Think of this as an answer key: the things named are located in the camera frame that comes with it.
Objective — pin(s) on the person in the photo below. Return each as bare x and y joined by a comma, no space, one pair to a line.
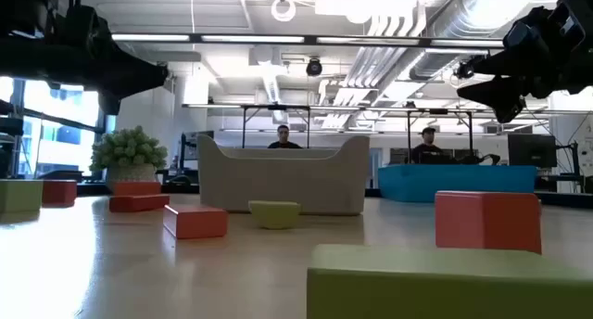
283,134
428,152

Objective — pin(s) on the black ceiling light rail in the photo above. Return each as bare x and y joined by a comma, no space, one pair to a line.
310,40

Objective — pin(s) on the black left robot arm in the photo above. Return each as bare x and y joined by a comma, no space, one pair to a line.
28,8

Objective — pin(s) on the orange rectangular block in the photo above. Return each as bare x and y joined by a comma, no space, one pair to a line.
486,221
136,189
197,222

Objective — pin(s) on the green potted plant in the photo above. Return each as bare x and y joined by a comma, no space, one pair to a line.
127,147

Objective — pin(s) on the black ceiling camera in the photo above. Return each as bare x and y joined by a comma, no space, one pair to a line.
314,68

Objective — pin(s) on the light grey plastic bin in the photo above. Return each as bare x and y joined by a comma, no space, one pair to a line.
282,180

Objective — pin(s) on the red cube block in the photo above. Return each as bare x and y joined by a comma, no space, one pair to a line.
59,193

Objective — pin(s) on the bright office window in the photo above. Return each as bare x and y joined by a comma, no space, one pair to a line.
65,147

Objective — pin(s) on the long red block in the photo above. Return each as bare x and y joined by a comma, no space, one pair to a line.
139,204

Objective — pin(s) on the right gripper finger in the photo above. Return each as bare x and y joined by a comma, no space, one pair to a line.
493,66
500,96

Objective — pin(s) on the black ceiling-mounted device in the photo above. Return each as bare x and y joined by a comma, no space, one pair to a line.
464,70

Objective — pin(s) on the black metal frame rig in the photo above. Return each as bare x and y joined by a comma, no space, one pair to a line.
244,124
409,133

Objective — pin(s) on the green rectangular block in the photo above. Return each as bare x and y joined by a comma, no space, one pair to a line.
21,196
440,286

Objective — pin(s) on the blue plastic bin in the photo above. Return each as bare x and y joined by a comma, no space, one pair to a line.
417,182

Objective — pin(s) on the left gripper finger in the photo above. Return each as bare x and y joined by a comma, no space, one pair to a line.
143,78
109,105

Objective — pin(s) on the yellow-green bowl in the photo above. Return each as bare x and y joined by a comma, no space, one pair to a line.
274,214

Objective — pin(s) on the silver ventilation duct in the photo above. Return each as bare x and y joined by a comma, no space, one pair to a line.
435,61

